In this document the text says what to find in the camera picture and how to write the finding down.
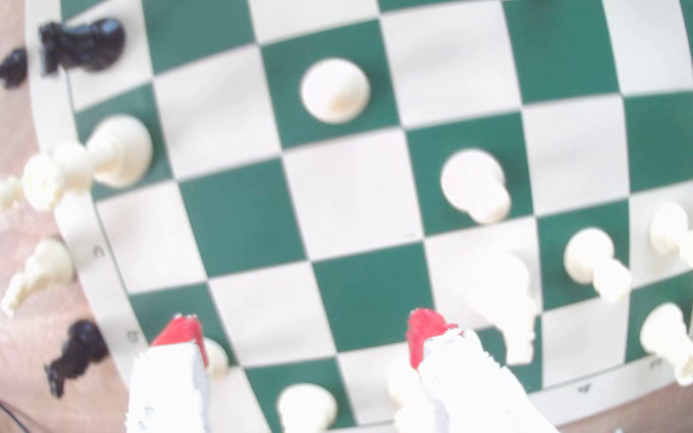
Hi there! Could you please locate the white chess pawn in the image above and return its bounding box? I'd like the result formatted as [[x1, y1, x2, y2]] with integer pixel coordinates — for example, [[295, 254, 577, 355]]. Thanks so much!
[[649, 202, 693, 271], [204, 337, 231, 380], [0, 153, 61, 212], [440, 148, 513, 226], [300, 57, 372, 125], [563, 227, 633, 304]]

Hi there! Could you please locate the white chess rook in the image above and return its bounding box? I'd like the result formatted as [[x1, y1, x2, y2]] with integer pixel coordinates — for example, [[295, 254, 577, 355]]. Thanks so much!
[[277, 383, 338, 433], [639, 302, 693, 387]]

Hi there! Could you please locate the green and white chess mat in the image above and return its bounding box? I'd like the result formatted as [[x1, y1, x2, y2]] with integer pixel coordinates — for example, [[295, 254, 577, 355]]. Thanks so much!
[[24, 0, 693, 433]]

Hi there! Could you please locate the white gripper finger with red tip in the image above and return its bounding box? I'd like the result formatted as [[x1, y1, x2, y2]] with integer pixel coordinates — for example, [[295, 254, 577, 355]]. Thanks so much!
[[125, 314, 212, 433], [405, 308, 559, 433]]

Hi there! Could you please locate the black chess knight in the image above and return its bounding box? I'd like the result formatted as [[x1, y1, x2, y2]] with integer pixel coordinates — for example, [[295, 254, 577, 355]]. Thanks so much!
[[38, 18, 126, 76], [45, 319, 109, 399]]

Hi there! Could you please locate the white chess queen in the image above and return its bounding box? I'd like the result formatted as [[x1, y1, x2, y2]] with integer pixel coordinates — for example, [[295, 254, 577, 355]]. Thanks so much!
[[52, 114, 154, 190]]

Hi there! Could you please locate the white chess knight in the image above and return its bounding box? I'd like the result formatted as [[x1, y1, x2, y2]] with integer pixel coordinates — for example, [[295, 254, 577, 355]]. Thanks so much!
[[0, 237, 77, 318], [464, 253, 539, 366]]

